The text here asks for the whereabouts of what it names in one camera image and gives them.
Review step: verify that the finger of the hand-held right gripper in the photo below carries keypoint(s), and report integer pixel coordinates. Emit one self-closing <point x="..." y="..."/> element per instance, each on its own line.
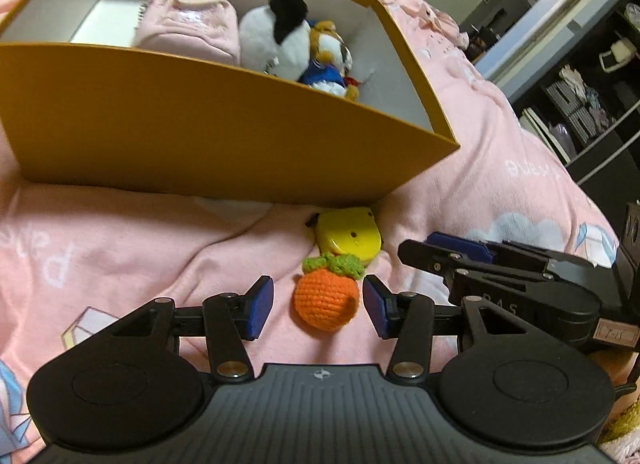
<point x="460" y="244"/>
<point x="510" y="296"/>

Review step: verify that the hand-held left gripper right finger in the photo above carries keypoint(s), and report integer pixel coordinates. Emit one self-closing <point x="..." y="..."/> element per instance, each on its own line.
<point x="376" y="306"/>

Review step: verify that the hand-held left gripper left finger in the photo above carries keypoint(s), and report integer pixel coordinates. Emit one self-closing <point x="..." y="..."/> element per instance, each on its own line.
<point x="260" y="306"/>

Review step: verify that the orange crochet fruit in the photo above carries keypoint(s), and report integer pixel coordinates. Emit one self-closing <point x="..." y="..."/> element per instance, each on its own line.
<point x="325" y="299"/>

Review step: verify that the orange cardboard box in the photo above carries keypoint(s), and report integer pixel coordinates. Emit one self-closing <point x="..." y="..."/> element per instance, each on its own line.
<point x="175" y="123"/>

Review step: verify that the white and black plush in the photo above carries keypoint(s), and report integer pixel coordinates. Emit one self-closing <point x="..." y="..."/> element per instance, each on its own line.
<point x="265" y="38"/>

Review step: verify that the pink fabric pouch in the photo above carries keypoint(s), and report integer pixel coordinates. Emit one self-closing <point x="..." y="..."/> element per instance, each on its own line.
<point x="187" y="23"/>

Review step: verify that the person's right hand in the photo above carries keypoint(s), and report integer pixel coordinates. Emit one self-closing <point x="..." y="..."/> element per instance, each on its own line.
<point x="607" y="369"/>

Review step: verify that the yellow plastic toy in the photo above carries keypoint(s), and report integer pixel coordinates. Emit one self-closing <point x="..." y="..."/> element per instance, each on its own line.
<point x="347" y="236"/>

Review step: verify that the pink printed blanket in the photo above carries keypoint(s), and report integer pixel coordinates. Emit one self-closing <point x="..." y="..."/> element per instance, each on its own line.
<point x="150" y="249"/>

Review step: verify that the black shelf unit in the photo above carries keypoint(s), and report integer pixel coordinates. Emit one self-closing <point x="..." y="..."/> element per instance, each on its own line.
<point x="612" y="143"/>

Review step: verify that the pale purple bag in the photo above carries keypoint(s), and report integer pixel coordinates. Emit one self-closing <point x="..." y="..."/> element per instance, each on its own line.
<point x="562" y="138"/>

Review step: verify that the stack of striped boxes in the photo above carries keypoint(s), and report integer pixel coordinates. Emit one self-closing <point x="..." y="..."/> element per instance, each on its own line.
<point x="575" y="111"/>

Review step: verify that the white handbag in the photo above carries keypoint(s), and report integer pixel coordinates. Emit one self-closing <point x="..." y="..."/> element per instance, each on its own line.
<point x="616" y="52"/>

